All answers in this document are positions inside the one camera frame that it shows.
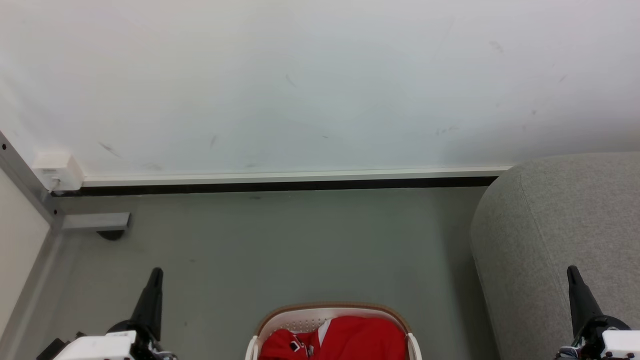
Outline white wall cable duct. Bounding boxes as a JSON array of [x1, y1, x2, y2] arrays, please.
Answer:
[[81, 166, 516, 188]]

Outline black baseboard strip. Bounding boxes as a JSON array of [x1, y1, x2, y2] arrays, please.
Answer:
[[50, 176, 501, 197]]

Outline red and white garment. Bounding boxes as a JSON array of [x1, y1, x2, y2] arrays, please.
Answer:
[[259, 315, 408, 360]]

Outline grey metal foot bracket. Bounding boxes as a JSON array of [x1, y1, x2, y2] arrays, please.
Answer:
[[62, 212, 131, 232]]

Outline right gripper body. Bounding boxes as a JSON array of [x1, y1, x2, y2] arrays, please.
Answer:
[[555, 316, 640, 360]]

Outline grey fabric sofa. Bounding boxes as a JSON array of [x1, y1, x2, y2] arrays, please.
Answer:
[[470, 151, 640, 360]]

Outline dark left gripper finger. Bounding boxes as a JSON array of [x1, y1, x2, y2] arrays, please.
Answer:
[[131, 267, 165, 346]]

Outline white junction box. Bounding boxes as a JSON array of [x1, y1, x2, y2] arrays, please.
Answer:
[[32, 151, 85, 193]]

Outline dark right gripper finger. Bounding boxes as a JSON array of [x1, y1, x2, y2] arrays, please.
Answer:
[[566, 265, 603, 337]]

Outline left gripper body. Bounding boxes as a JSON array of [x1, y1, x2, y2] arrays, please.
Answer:
[[52, 320, 176, 360]]

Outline white laundry basket brown rim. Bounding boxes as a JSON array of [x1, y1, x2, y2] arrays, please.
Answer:
[[244, 302, 422, 360]]

